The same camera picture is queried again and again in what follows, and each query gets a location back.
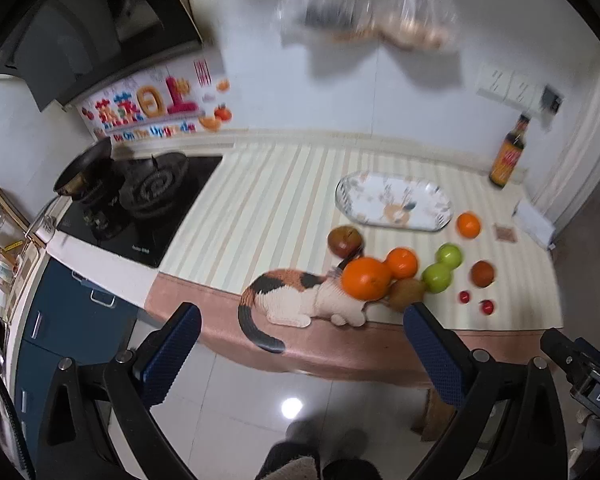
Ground brown kiwi fruit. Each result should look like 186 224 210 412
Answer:
388 278 427 313

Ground dark reddish orange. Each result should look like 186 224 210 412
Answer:
469 260 495 288

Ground medium orange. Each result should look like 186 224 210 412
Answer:
385 247 419 280

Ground large orange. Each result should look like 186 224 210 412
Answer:
340 257 392 301

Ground small orange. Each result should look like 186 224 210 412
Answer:
456 211 482 240

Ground red green apple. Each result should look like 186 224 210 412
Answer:
327 226 364 259

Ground blue cabinet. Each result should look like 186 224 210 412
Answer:
14 259 137 462

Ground black gas stove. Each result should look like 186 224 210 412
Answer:
57 152 222 268

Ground white folded paper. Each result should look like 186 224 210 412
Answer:
512 198 556 250

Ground floral oval plate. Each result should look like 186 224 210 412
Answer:
335 171 453 232

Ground striped table mat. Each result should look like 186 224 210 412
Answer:
144 140 565 386

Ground black frying pan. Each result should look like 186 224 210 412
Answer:
54 136 112 197

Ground soy sauce bottle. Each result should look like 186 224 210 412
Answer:
489 113 531 188

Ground black range hood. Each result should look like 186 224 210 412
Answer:
0 0 204 110

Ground hanging plastic bags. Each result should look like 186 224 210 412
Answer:
276 0 460 53

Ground colourful wall sticker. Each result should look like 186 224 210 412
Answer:
76 52 239 144

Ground white wall sockets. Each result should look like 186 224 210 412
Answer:
476 63 544 114

